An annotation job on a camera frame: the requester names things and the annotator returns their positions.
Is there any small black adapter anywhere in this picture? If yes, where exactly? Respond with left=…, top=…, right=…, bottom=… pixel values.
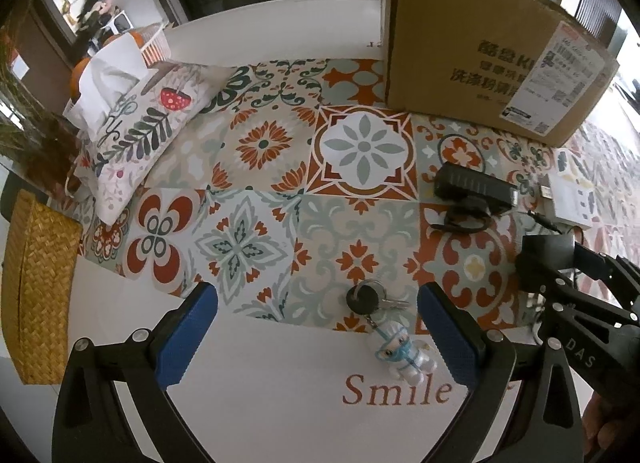
left=432, top=162, right=518, bottom=235

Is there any white basket of oranges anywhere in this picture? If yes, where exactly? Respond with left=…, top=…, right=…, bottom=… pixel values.
left=70, top=22, right=171, bottom=103

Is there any patterned tissue pouch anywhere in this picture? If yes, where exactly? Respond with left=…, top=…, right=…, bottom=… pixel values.
left=63, top=61, right=233, bottom=224

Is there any glass vase with dried flowers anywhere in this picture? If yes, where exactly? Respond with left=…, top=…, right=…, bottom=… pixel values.
left=1, top=27, right=79, bottom=196

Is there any person's right hand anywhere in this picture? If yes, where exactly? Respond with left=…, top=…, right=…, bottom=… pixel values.
left=582, top=391, right=638, bottom=462

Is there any cardboard box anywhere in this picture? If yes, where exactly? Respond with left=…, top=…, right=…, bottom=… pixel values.
left=381, top=0, right=618, bottom=146

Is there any white card box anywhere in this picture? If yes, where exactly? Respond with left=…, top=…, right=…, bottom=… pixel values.
left=539, top=174, right=598, bottom=228

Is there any astronaut keychain with keys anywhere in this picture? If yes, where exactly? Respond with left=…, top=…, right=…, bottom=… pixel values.
left=346, top=279, right=437, bottom=386

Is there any patterned table runner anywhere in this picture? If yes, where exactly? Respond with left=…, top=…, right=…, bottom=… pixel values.
left=73, top=59, right=639, bottom=332

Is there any white shoe rack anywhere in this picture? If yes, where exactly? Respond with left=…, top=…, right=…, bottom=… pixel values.
left=74, top=11, right=134, bottom=56

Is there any woven straw box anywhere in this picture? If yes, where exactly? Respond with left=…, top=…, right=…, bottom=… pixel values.
left=1, top=190, right=82, bottom=385

